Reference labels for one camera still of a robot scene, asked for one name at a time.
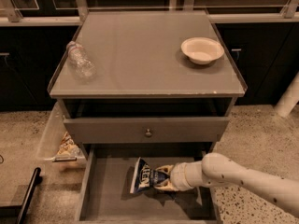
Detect metal railing frame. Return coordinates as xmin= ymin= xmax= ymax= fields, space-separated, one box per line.
xmin=0 ymin=0 xmax=299 ymax=26

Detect grey upper drawer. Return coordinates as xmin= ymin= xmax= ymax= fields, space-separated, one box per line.
xmin=64 ymin=117 xmax=229 ymax=144

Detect clear plastic storage bin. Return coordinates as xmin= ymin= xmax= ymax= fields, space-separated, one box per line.
xmin=36 ymin=104 xmax=86 ymax=171

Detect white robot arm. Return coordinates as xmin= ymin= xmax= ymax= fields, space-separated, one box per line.
xmin=156 ymin=152 xmax=299 ymax=217

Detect snack bag in bin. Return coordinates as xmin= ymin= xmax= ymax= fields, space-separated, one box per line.
xmin=57 ymin=132 xmax=80 ymax=157

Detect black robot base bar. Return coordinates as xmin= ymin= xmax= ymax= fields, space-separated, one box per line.
xmin=0 ymin=167 xmax=43 ymax=224

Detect dark background cabinets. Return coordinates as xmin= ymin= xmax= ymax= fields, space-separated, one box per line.
xmin=0 ymin=21 xmax=298 ymax=111

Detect clear plastic water bottle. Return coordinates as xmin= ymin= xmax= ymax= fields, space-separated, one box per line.
xmin=66 ymin=41 xmax=96 ymax=80

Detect white paper bowl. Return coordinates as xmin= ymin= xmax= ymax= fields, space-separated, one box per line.
xmin=180 ymin=37 xmax=224 ymax=65

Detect round metal drawer knob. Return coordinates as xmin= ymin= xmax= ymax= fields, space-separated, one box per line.
xmin=145 ymin=129 xmax=153 ymax=137

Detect grey open middle drawer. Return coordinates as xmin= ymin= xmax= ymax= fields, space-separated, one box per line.
xmin=74 ymin=144 xmax=222 ymax=224

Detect blue Kettle chip bag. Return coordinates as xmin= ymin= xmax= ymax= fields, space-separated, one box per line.
xmin=130 ymin=158 xmax=170 ymax=194

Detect grey drawer cabinet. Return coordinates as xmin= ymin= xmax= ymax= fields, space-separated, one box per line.
xmin=49 ymin=11 xmax=247 ymax=153

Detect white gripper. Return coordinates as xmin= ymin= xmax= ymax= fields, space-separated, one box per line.
xmin=154 ymin=162 xmax=192 ymax=191

